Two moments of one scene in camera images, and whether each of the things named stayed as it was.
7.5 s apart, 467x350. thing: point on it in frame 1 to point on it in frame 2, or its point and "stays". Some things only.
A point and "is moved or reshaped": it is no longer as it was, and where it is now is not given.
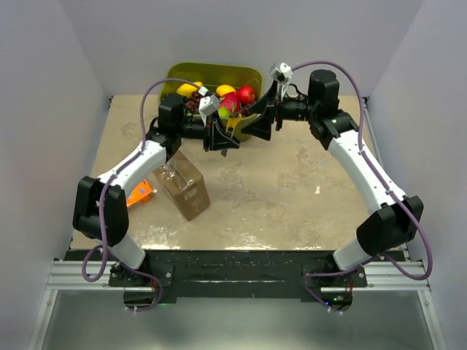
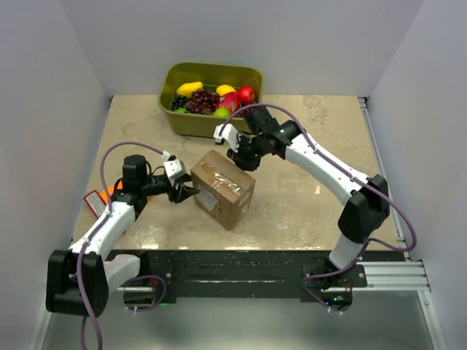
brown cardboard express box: x=184 y=185 is moved or reshaped
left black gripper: x=212 y=138 to x=176 y=195
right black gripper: x=261 y=127 to x=239 y=158
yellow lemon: x=222 y=90 stays
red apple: x=246 y=94 stays
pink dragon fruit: x=231 y=100 stays
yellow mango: x=188 y=89 stays
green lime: x=223 y=112 stays
